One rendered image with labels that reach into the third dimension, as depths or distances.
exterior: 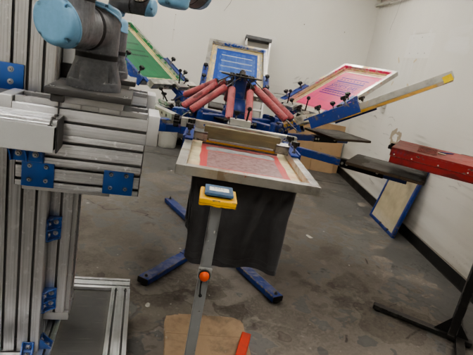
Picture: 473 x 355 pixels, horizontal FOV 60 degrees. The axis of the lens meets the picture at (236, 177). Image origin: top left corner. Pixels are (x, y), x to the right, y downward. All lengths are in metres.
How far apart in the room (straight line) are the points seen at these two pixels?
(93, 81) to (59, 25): 0.19
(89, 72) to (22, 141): 0.26
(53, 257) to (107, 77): 0.75
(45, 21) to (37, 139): 0.28
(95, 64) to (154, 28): 5.13
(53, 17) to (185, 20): 5.24
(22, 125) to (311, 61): 5.57
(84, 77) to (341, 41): 5.56
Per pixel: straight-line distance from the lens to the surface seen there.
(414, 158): 2.50
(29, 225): 1.59
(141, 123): 1.24
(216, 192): 1.42
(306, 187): 1.67
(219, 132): 2.17
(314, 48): 6.44
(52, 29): 1.13
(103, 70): 1.24
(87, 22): 1.14
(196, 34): 6.29
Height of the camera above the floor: 1.41
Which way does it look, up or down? 16 degrees down
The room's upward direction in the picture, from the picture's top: 11 degrees clockwise
